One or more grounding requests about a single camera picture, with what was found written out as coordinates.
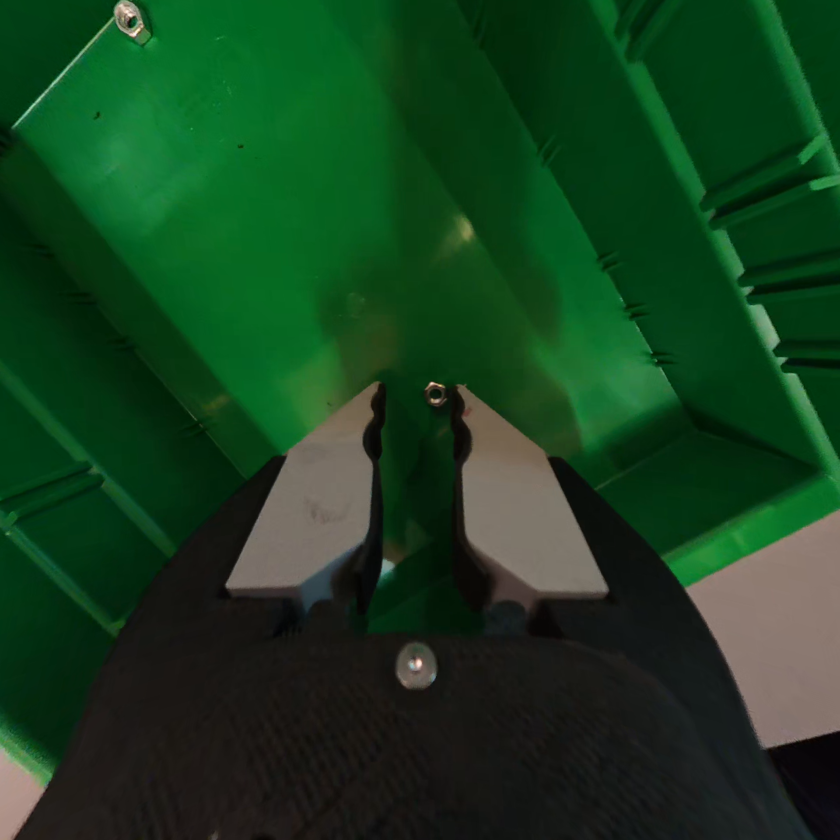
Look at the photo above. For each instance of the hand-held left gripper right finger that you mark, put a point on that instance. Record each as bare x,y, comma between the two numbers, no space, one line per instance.
531,525

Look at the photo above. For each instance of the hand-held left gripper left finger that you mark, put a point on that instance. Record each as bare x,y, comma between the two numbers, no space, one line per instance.
302,518

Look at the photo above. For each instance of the small steel hex nut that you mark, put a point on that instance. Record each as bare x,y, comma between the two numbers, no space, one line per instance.
435,394

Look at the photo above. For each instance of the green plastic bin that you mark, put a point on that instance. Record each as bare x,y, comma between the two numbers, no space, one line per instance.
262,229

